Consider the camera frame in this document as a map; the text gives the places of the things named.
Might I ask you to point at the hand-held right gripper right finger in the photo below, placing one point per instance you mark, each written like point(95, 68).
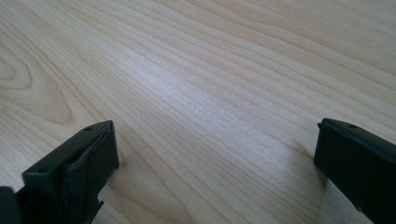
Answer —
point(358, 161)

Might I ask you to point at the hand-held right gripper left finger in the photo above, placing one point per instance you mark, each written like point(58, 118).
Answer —
point(74, 168)

